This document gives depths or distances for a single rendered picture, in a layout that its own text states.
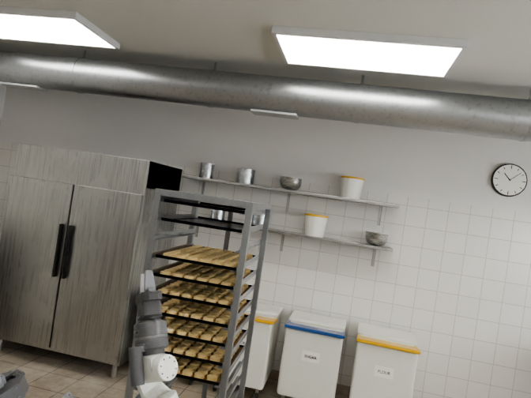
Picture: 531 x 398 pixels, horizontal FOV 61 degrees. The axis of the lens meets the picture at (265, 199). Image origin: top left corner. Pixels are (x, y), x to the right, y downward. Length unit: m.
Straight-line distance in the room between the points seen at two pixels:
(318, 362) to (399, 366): 0.69
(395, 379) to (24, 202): 3.78
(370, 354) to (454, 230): 1.50
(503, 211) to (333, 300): 1.88
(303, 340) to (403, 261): 1.32
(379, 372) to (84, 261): 2.84
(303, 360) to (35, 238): 2.75
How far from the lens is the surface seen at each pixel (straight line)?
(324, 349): 4.27
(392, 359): 4.29
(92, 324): 4.61
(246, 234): 2.10
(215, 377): 2.33
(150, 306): 1.28
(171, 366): 1.28
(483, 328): 5.03
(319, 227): 4.51
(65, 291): 4.71
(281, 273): 4.85
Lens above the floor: 1.83
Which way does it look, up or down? level
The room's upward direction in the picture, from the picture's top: 8 degrees clockwise
